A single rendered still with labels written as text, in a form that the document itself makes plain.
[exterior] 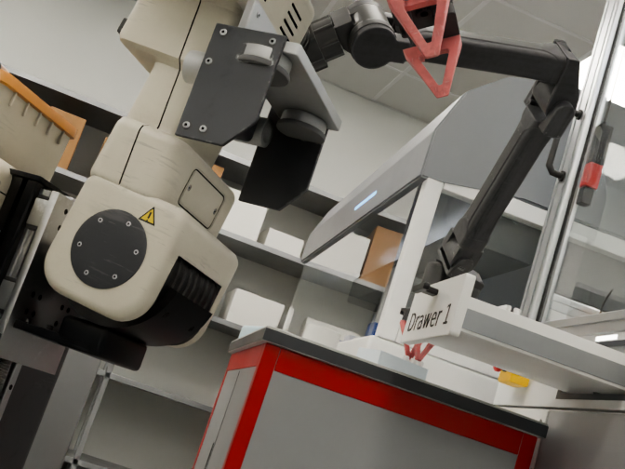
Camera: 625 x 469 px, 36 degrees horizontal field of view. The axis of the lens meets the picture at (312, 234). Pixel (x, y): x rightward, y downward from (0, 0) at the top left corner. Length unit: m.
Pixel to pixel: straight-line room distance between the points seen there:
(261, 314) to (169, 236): 4.24
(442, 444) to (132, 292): 0.85
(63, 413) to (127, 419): 3.80
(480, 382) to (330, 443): 0.89
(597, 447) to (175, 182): 0.92
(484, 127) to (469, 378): 0.70
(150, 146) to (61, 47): 4.79
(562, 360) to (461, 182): 1.07
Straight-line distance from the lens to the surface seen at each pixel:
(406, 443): 1.84
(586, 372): 1.70
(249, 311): 5.40
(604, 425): 1.78
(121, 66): 6.00
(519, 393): 2.15
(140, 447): 5.75
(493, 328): 1.64
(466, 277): 1.61
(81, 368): 1.93
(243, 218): 5.39
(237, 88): 1.21
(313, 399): 1.79
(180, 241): 1.20
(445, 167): 2.65
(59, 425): 1.94
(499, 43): 1.69
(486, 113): 2.74
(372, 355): 1.93
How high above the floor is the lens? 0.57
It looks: 12 degrees up
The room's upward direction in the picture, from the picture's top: 19 degrees clockwise
